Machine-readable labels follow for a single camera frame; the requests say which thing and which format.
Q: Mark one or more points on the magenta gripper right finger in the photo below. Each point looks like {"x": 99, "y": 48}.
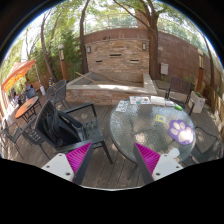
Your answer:
{"x": 154, "y": 166}

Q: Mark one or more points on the black metal chair far left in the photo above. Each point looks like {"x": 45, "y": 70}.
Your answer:
{"x": 14, "y": 131}

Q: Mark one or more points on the black metal mesh chair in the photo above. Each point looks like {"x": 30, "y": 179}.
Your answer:
{"x": 57, "y": 92}

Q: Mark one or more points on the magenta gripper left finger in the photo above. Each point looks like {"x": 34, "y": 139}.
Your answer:
{"x": 71, "y": 166}

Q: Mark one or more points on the white paper booklet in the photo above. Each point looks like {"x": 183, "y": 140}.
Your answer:
{"x": 157, "y": 100}

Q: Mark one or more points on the round glass patio table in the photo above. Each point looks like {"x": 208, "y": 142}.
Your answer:
{"x": 138, "y": 125}

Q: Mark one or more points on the colourful printed sheet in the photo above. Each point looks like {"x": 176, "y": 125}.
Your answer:
{"x": 139, "y": 100}

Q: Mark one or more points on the black white patterned sheet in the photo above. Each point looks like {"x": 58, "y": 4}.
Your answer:
{"x": 122, "y": 106}

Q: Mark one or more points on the round orange cafe table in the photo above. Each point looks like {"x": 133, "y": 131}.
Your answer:
{"x": 28, "y": 109}

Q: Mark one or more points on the yellow sticky note card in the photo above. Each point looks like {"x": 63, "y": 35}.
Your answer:
{"x": 160, "y": 118}

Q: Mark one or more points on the purple paw print mousepad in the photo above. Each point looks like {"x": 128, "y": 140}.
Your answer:
{"x": 180, "y": 132}

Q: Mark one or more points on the dark wooden bench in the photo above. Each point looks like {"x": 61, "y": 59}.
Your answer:
{"x": 179, "y": 86}

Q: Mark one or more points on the black plastic armchair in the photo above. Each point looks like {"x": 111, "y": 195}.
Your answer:
{"x": 63, "y": 132}

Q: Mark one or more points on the green marker pen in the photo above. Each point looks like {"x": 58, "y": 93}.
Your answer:
{"x": 178, "y": 107}

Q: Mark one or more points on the stone brick fountain basin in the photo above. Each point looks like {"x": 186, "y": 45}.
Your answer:
{"x": 102, "y": 94}

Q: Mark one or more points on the orange patio umbrella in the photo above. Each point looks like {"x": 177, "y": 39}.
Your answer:
{"x": 18, "y": 70}

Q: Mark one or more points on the white rectangular planter box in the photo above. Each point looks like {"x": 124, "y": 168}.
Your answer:
{"x": 196, "y": 101}

